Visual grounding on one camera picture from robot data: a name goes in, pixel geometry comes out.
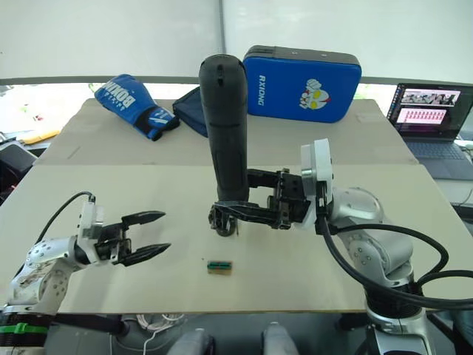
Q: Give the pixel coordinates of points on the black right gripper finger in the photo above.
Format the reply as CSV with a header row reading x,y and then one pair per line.
x,y
262,178
251,212

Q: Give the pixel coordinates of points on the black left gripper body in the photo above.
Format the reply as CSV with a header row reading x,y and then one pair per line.
x,y
111,242

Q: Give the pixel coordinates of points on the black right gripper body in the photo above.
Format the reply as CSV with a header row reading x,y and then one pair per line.
x,y
290,207

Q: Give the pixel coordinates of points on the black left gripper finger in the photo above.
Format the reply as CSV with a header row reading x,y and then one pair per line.
x,y
148,253
144,217

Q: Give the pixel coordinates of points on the small green finger piece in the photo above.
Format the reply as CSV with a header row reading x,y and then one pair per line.
x,y
220,267

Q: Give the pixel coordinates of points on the blue boxing punch pad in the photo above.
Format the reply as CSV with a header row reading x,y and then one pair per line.
x,y
299,88

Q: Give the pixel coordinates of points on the dark blue fabric pouch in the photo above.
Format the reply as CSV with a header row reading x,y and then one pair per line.
x,y
190,111

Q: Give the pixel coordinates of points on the grey rounded shape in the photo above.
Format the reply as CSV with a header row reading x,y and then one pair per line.
x,y
279,338
192,342

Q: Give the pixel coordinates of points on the blue boxing glove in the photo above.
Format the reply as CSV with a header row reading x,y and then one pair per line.
x,y
125,100

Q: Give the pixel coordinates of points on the black chair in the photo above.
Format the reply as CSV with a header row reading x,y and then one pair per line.
x,y
15,159

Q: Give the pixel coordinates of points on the yellow flat object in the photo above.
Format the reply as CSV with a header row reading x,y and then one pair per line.
x,y
38,136

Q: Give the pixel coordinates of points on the black table clamp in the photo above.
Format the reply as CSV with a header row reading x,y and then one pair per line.
x,y
351,322

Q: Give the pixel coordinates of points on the open grey laptop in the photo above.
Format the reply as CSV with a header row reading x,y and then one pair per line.
x,y
428,122

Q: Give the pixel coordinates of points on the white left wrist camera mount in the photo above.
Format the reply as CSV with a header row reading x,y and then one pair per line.
x,y
88,222

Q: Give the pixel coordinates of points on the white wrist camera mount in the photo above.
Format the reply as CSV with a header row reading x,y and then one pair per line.
x,y
318,162
88,222

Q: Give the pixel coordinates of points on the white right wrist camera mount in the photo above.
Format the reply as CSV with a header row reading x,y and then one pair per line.
x,y
318,162

